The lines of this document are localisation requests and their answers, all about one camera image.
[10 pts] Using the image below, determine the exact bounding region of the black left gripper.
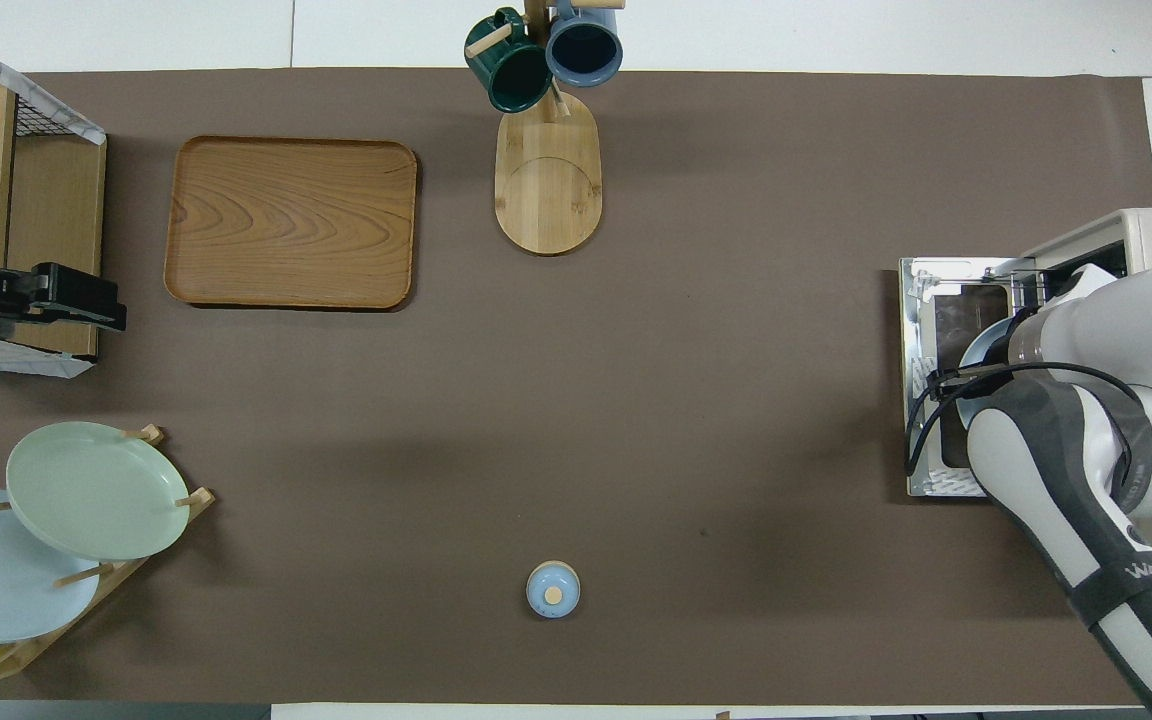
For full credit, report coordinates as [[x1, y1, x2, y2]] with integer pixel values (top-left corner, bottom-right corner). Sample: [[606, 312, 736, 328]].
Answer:
[[0, 262, 128, 334]]

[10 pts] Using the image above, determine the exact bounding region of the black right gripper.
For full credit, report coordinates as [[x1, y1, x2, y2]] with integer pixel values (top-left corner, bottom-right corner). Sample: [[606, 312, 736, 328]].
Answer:
[[1010, 270, 1053, 314]]

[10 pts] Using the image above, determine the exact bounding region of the small light blue plate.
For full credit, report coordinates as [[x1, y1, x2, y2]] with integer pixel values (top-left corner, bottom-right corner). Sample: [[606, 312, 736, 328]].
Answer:
[[958, 316, 1020, 403]]

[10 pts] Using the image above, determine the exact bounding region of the glass oven door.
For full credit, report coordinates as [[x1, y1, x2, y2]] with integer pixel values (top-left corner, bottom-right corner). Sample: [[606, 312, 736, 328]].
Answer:
[[899, 256, 1023, 499]]

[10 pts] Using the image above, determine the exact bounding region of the pale green plate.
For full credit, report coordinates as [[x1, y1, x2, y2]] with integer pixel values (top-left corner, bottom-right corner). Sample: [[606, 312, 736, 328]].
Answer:
[[5, 421, 191, 562]]

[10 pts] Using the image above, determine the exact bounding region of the wooden tray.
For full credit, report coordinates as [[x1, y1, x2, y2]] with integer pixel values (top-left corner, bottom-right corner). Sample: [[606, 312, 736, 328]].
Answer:
[[163, 136, 419, 311]]

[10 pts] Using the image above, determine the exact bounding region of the wooden plate rack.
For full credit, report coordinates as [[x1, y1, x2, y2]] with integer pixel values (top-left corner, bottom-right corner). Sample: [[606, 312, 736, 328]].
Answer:
[[0, 425, 216, 685]]

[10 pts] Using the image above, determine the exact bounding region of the brown table mat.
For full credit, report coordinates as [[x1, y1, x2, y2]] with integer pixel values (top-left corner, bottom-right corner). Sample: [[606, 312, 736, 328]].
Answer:
[[0, 67, 1152, 707]]

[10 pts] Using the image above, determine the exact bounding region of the wooden mug tree stand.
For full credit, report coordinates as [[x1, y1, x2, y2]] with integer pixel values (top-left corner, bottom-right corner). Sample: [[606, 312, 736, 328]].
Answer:
[[494, 0, 627, 257]]

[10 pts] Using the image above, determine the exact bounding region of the dark green mug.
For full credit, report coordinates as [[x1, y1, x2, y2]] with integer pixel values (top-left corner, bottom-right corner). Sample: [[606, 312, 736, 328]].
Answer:
[[464, 8, 554, 113]]

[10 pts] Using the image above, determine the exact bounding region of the blue mug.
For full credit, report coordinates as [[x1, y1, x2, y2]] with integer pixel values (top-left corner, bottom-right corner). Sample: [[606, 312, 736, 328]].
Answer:
[[544, 0, 625, 88]]

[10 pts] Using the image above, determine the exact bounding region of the small blue lidded jar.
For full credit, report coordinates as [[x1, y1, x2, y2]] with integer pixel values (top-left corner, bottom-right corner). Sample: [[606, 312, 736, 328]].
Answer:
[[525, 560, 582, 620]]

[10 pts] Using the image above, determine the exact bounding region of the wooden shelf with wire mesh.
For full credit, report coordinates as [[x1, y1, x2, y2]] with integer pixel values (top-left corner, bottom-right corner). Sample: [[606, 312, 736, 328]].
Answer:
[[0, 22, 108, 379]]

